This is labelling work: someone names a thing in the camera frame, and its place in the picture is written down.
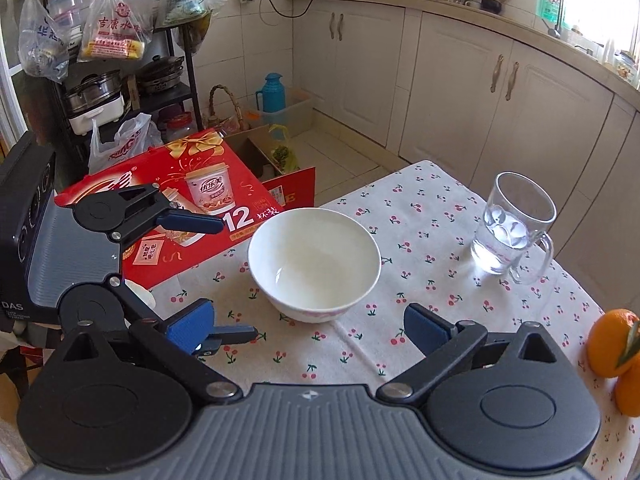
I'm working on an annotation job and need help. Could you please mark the orange with green leaf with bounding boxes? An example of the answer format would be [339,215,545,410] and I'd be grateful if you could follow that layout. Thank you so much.
[587,308,640,379]

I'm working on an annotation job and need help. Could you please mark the white bowl with pink flowers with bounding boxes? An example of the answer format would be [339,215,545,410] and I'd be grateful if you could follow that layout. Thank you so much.
[247,207,382,324]

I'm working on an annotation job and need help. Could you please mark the red printed gift box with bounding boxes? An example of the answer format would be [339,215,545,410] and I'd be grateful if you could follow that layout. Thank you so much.
[54,127,287,292]

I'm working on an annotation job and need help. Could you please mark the stacked plastic food containers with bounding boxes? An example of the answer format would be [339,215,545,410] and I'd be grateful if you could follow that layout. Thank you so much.
[49,0,85,42]

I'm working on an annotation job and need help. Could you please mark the translucent plastic storage bin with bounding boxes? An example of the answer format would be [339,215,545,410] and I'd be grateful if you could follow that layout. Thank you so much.
[244,87,315,137]

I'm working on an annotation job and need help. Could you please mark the clear plastic bag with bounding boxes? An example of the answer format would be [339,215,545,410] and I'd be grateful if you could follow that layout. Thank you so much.
[18,0,72,84]

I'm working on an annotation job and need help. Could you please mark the black power cord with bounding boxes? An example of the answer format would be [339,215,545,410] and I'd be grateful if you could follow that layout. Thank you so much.
[247,0,373,20]

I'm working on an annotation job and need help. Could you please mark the steel steamer pot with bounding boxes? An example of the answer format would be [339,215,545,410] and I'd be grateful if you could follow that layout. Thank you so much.
[64,71,127,136]

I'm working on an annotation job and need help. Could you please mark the white shopping bag red print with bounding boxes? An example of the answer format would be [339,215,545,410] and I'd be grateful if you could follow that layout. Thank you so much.
[88,113,164,174]

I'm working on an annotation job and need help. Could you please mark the plastic bag with red print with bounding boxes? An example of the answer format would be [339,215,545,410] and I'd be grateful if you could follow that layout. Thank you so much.
[77,0,154,64]

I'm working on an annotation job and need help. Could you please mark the teal thermos jug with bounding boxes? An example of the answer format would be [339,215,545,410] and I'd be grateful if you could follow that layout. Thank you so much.
[255,73,287,111]

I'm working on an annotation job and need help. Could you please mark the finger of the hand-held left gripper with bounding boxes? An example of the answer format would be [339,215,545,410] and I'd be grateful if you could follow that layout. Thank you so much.
[112,184,226,243]
[107,275,259,358]

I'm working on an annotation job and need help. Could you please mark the green packet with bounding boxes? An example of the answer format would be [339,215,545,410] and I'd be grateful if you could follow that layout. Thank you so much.
[537,0,562,28]

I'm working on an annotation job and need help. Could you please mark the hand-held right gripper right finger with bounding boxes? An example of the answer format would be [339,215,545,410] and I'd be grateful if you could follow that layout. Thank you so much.
[376,302,571,406]

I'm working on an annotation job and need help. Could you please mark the black metal shelf rack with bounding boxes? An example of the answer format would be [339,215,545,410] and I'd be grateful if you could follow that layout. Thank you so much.
[34,0,207,147]

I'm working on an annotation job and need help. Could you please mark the glass jar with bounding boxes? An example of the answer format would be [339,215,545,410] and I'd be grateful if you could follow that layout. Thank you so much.
[617,50,640,82]

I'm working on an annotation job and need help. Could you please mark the orange without leaf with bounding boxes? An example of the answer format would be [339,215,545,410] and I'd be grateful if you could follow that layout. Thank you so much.
[614,369,640,419]

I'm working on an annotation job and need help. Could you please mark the metal kitchen faucet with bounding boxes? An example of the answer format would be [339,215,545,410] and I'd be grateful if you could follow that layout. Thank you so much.
[520,0,567,39]

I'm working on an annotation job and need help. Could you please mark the open brown cardboard box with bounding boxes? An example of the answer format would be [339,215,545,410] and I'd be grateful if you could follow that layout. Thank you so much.
[224,124,301,179]

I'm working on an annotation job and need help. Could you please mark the jar with red lid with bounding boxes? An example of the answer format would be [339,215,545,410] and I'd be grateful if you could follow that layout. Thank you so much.
[164,112,197,144]

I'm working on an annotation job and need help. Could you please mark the wicker basket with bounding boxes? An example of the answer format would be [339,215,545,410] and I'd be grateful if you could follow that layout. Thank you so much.
[207,84,252,134]

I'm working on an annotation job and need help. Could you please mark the cherry print tablecloth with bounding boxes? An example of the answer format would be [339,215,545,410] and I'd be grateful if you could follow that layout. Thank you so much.
[125,160,640,480]

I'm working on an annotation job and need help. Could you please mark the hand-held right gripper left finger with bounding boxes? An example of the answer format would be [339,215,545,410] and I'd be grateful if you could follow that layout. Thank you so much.
[47,299,241,403]

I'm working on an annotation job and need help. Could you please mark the white kitchen cabinets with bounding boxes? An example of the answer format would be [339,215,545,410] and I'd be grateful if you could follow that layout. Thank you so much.
[292,0,640,311]

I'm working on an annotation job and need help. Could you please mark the clear glass mug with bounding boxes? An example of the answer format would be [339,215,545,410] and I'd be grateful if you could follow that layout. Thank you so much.
[471,172,559,285]

